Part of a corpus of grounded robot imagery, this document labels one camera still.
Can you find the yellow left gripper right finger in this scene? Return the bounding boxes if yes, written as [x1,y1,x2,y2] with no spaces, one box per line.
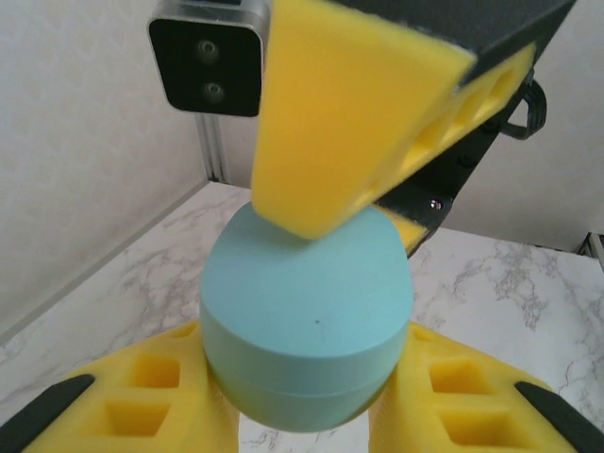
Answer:
[368,322,599,453]

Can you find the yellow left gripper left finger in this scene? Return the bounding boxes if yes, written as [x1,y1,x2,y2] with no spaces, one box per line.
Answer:
[12,321,243,453]

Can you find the blue earbud charging case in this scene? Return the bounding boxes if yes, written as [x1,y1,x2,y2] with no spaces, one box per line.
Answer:
[197,200,416,433]

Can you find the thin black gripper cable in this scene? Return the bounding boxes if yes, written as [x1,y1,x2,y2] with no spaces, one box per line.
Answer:
[499,77,549,143]

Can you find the aluminium corner post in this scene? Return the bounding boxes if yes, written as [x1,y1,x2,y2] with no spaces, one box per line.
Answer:
[195,115,233,184]

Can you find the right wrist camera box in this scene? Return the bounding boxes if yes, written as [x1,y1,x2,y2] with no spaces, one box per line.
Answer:
[146,0,273,119]

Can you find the aluminium table side rail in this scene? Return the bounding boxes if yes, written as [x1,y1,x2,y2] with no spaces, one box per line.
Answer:
[576,229,604,275]

